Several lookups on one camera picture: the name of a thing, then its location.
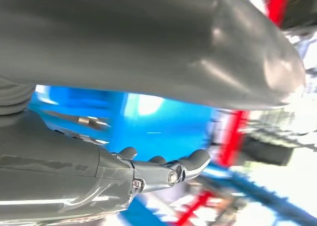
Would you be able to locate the blue steel storage rack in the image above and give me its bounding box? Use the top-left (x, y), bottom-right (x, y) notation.
top-left (29, 85), bottom-right (217, 163)

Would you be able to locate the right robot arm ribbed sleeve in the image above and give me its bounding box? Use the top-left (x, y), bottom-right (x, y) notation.
top-left (0, 76), bottom-right (35, 117)

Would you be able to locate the red barrier belt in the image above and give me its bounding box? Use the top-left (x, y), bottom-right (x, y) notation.
top-left (176, 0), bottom-right (292, 226)

